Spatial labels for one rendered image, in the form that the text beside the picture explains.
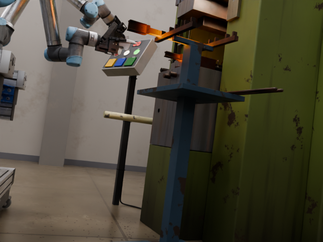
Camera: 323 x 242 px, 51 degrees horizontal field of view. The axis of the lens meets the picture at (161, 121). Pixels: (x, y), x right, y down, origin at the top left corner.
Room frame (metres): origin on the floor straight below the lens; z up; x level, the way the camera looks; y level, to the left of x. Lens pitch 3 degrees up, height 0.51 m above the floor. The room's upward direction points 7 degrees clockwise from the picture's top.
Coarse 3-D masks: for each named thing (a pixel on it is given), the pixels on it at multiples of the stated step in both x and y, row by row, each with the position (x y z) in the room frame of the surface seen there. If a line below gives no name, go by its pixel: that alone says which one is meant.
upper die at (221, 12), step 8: (184, 0) 2.01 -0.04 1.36; (192, 0) 1.91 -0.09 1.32; (200, 0) 1.91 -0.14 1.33; (208, 0) 1.93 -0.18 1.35; (216, 0) 1.96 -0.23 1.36; (184, 8) 2.00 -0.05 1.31; (192, 8) 1.90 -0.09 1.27; (200, 8) 1.92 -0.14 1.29; (208, 8) 1.94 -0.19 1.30; (216, 8) 1.96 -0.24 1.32; (224, 8) 1.98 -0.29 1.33; (184, 16) 2.03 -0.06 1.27; (192, 16) 2.01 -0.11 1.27; (200, 16) 2.00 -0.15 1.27; (208, 16) 1.98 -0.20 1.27; (216, 16) 1.97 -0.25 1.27; (224, 16) 1.99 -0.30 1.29
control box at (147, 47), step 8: (144, 40) 2.38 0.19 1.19; (152, 40) 2.34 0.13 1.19; (136, 48) 2.37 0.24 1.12; (144, 48) 2.31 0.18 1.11; (152, 48) 2.35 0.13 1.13; (112, 56) 2.47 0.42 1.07; (120, 56) 2.42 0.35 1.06; (128, 56) 2.36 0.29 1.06; (136, 56) 2.30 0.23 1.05; (144, 56) 2.29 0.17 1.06; (104, 64) 2.46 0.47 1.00; (136, 64) 2.24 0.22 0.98; (144, 64) 2.30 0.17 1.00; (104, 72) 2.46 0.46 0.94; (112, 72) 2.41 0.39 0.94; (120, 72) 2.36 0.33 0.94; (128, 72) 2.31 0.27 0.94; (136, 72) 2.27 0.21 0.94
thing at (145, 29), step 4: (132, 20) 1.44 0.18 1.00; (128, 24) 1.44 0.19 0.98; (132, 24) 1.45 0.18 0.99; (136, 24) 1.45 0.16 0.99; (140, 24) 1.46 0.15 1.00; (144, 24) 1.47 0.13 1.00; (128, 28) 1.44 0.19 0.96; (132, 28) 1.45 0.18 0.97; (136, 28) 1.45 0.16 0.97; (140, 28) 1.46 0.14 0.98; (144, 28) 1.47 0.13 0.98; (148, 28) 1.46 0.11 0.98; (152, 28) 1.48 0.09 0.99; (136, 32) 1.47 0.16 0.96; (140, 32) 1.46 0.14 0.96; (144, 32) 1.47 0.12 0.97; (148, 32) 1.46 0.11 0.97; (152, 32) 1.48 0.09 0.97; (156, 32) 1.49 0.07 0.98; (160, 32) 1.50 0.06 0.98; (180, 36) 1.55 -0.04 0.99; (172, 40) 1.55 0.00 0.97; (184, 44) 1.59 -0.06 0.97
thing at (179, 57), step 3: (165, 51) 1.92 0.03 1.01; (168, 51) 1.91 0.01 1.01; (165, 54) 1.92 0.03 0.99; (168, 54) 1.92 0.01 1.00; (171, 54) 1.93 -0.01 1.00; (174, 54) 1.94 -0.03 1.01; (177, 54) 1.94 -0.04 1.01; (180, 54) 1.94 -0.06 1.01; (168, 57) 1.93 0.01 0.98; (171, 57) 1.92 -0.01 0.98; (174, 57) 1.93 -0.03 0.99; (177, 57) 1.95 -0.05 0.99; (180, 57) 1.94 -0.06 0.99; (177, 60) 1.98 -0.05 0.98
